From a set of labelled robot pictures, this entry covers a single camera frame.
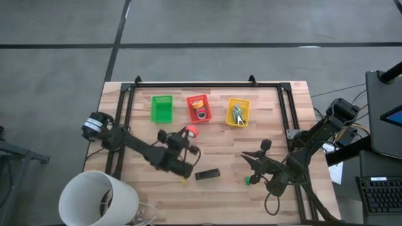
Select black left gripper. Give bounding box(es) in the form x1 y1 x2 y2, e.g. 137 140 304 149
156 126 202 156

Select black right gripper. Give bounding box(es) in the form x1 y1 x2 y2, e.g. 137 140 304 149
241 139 282 185

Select orange tape roll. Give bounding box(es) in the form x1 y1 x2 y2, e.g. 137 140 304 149
185 125 200 139

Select red tape roll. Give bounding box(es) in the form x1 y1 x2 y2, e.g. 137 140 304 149
195 107 209 121

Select black stapler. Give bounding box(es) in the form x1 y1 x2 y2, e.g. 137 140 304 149
194 168 221 181

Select green plastic basket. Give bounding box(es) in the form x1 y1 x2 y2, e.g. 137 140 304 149
150 95 174 124

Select red plastic basket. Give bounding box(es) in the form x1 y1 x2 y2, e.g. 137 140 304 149
186 94 213 125

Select yellow plastic basket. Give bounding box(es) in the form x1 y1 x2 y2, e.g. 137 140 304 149
225 97 251 128

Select white cylindrical lampshade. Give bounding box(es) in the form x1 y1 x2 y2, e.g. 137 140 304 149
58 170 140 226

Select black keyboard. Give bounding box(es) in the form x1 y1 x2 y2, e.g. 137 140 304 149
356 175 402 216

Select black tablet blue screen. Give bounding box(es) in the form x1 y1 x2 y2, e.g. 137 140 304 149
379 104 402 129

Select black pole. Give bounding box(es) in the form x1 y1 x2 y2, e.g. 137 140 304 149
378 60 402 84

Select grey metal stand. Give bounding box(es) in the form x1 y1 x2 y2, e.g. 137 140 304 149
0 125 52 220

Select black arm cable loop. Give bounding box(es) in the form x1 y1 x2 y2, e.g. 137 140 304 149
184 146 202 168

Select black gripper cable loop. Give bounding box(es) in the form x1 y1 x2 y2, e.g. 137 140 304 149
263 192 281 217

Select silver corner bracket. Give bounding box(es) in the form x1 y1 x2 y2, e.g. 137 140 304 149
286 128 303 139

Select black aluminium table frame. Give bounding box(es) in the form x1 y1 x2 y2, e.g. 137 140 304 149
105 75 318 224

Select white loose wires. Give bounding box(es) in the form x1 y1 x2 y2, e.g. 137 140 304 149
131 202 158 226

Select black base cable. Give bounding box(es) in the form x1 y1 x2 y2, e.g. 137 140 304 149
83 146 107 164

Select yellow cable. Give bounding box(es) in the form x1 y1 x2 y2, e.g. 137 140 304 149
335 122 372 137

